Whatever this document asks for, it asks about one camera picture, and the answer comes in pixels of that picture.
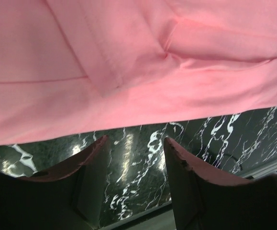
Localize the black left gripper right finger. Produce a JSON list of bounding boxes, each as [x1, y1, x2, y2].
[[164, 138, 277, 230]]

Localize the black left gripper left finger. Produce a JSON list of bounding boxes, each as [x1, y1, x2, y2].
[[0, 136, 110, 230]]

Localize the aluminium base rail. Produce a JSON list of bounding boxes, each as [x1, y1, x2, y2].
[[235, 157, 277, 180]]

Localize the pink t-shirt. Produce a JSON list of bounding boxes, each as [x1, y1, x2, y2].
[[0, 0, 277, 145]]

